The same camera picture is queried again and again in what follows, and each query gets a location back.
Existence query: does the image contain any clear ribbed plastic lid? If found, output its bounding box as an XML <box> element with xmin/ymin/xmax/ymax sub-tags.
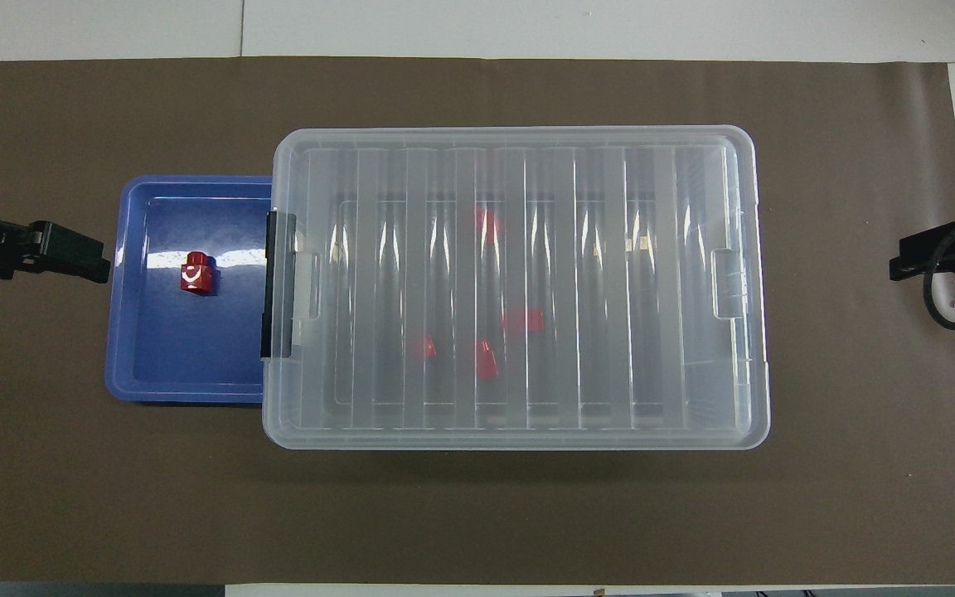
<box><xmin>262</xmin><ymin>126</ymin><xmax>771</xmax><ymax>451</ymax></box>

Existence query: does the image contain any blue plastic tray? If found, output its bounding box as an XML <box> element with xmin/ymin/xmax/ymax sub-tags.
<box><xmin>104</xmin><ymin>174</ymin><xmax>275</xmax><ymax>405</ymax></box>

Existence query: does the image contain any clear plastic storage box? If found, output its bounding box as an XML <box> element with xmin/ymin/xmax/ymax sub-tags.
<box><xmin>266</xmin><ymin>131</ymin><xmax>764</xmax><ymax>447</ymax></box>

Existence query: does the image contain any brown table mat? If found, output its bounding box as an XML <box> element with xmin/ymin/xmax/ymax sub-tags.
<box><xmin>0</xmin><ymin>56</ymin><xmax>955</xmax><ymax>585</ymax></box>

